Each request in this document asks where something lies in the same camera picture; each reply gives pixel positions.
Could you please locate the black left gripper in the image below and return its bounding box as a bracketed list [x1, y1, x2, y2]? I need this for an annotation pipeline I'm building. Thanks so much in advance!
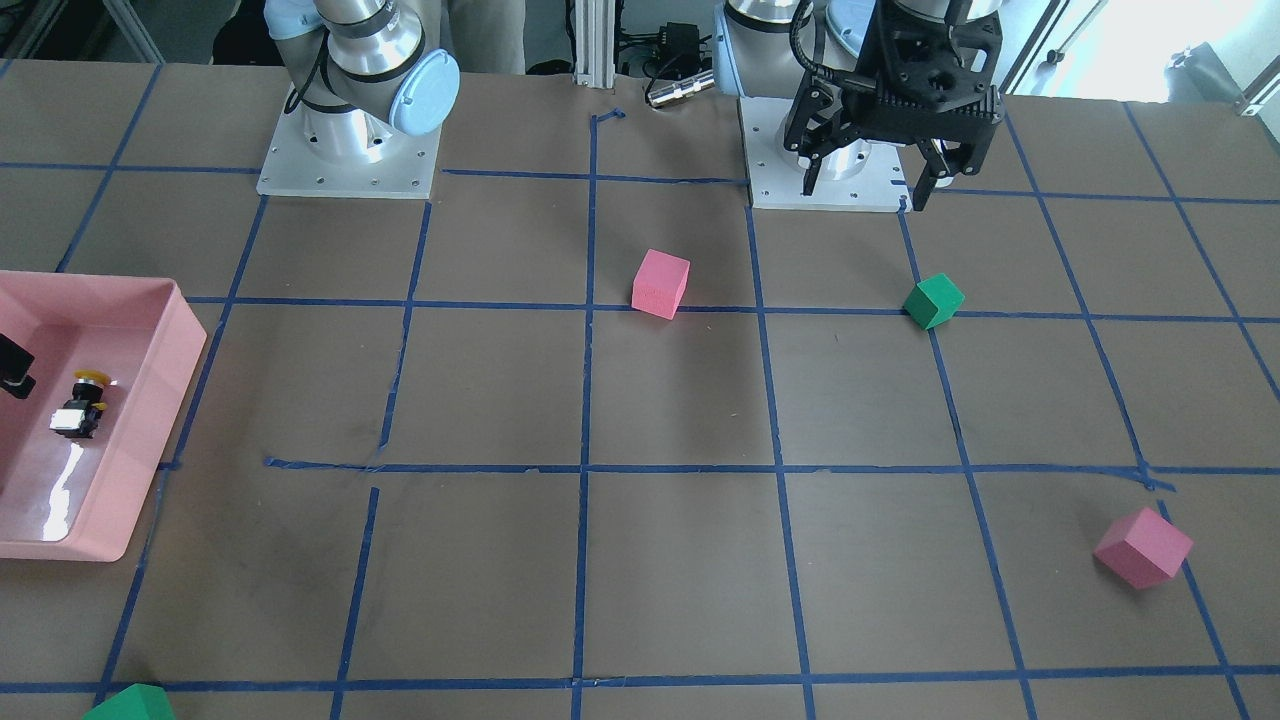
[782, 1, 1004, 211]

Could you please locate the yellow push button switch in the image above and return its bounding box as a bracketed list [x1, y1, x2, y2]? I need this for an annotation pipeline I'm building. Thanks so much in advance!
[49, 369, 113, 439]

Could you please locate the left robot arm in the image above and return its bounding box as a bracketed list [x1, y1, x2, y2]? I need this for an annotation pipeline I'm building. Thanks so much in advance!
[713, 1, 1005, 213]

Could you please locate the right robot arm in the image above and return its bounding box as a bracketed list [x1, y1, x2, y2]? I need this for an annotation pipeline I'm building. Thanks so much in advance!
[3, 1, 460, 401]

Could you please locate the pink plastic tray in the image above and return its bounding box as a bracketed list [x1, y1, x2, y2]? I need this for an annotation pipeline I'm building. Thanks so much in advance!
[1, 272, 206, 562]

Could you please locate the green cube near base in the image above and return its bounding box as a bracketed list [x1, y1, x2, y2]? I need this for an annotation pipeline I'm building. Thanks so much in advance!
[902, 273, 966, 331]

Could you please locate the silver metal connector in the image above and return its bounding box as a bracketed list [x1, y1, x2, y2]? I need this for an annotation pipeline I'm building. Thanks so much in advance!
[645, 70, 716, 109]

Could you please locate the black power adapter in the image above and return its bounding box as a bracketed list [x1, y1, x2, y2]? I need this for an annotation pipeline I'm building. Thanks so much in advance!
[652, 22, 703, 67]

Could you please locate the pink cube centre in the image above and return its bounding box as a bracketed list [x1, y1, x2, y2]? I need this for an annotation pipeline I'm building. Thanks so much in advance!
[630, 249, 691, 322]

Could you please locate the pink cube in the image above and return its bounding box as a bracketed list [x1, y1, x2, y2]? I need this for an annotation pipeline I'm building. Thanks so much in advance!
[1093, 509, 1194, 591]
[630, 249, 691, 322]

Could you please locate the green cube near tray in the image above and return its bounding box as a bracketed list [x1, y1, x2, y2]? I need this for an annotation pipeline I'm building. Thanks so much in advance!
[82, 684, 177, 720]

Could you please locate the pink cube far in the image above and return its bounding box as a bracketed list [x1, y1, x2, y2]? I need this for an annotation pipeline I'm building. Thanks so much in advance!
[1093, 509, 1194, 591]

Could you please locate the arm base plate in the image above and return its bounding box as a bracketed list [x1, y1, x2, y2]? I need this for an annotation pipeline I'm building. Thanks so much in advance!
[256, 102, 443, 200]
[739, 97, 911, 213]

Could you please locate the aluminium frame post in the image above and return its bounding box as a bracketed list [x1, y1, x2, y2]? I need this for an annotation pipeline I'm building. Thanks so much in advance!
[570, 0, 618, 90]

